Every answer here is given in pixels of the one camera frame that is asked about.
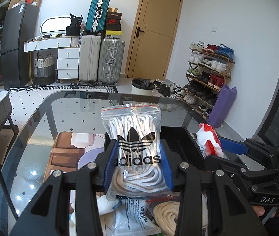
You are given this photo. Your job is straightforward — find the adidas shoelace bag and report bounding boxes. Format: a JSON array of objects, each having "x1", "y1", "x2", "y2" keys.
[{"x1": 101, "y1": 103, "x2": 169, "y2": 199}]

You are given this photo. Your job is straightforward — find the red white snack bag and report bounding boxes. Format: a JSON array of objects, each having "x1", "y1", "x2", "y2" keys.
[{"x1": 196, "y1": 123, "x2": 224, "y2": 158}]

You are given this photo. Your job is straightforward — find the cream rope coil bag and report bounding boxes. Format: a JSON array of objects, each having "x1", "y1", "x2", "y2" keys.
[{"x1": 153, "y1": 201, "x2": 179, "y2": 235}]

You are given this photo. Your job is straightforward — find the white blue plush toy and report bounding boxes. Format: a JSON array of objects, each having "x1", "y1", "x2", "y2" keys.
[{"x1": 97, "y1": 195, "x2": 120, "y2": 216}]

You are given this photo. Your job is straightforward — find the white medicine pouch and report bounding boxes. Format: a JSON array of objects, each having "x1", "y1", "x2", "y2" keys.
[{"x1": 100, "y1": 198, "x2": 161, "y2": 235}]

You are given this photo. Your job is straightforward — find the black cardboard box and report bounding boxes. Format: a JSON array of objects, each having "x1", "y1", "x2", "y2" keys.
[{"x1": 103, "y1": 125, "x2": 208, "y2": 170}]

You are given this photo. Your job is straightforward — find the purple bag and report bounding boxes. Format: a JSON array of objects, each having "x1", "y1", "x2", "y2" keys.
[{"x1": 207, "y1": 84, "x2": 237, "y2": 128}]

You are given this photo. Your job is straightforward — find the shoe rack with shoes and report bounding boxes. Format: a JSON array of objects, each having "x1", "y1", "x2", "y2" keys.
[{"x1": 182, "y1": 41, "x2": 234, "y2": 119}]

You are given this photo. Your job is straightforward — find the silver suitcase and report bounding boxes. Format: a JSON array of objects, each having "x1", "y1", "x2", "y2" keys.
[{"x1": 97, "y1": 38, "x2": 125, "y2": 86}]

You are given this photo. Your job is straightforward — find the woven laundry basket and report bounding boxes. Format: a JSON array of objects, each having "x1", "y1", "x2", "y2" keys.
[{"x1": 35, "y1": 53, "x2": 55, "y2": 86}]

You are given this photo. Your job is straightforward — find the white suitcase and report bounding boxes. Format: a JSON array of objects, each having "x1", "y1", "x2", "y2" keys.
[{"x1": 78, "y1": 35, "x2": 102, "y2": 82}]

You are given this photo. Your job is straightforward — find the white drawer desk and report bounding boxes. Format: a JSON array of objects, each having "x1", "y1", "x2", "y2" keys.
[{"x1": 24, "y1": 36, "x2": 80, "y2": 81}]

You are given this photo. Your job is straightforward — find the black bag on desk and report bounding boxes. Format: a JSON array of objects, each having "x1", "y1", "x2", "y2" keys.
[{"x1": 65, "y1": 13, "x2": 83, "y2": 36}]

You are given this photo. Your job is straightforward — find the stacked shoe boxes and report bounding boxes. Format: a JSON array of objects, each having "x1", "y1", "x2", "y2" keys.
[{"x1": 105, "y1": 7, "x2": 122, "y2": 39}]

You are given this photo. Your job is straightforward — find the teal suitcase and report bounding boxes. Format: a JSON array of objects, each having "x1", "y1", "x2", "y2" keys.
[{"x1": 85, "y1": 0, "x2": 110, "y2": 35}]

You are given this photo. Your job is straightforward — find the oval mirror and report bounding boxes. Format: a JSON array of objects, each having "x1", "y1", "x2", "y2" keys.
[{"x1": 40, "y1": 16, "x2": 71, "y2": 35}]

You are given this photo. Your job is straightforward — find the wooden door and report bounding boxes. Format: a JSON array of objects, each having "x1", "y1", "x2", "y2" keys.
[{"x1": 125, "y1": 0, "x2": 183, "y2": 80}]

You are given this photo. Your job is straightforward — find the black refrigerator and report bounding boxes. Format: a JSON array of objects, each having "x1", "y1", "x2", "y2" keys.
[{"x1": 0, "y1": 3, "x2": 39, "y2": 89}]

